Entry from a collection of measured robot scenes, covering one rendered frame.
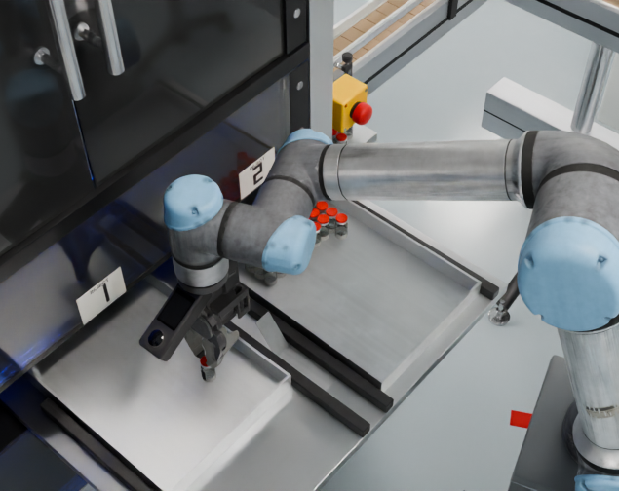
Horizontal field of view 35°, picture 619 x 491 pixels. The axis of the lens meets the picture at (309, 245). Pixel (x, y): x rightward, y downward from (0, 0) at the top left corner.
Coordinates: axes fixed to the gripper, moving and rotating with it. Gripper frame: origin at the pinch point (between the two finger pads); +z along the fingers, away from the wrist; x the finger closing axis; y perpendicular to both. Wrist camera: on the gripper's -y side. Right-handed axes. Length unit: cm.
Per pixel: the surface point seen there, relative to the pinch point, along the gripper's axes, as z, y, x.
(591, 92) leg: 25, 122, 0
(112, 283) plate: -9.5, -3.3, 14.9
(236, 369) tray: 5.2, 4.3, -2.2
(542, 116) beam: 38, 121, 10
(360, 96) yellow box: -8, 55, 15
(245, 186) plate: -8.0, 25.3, 15.1
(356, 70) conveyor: 0, 68, 26
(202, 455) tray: 5.2, -9.8, -9.0
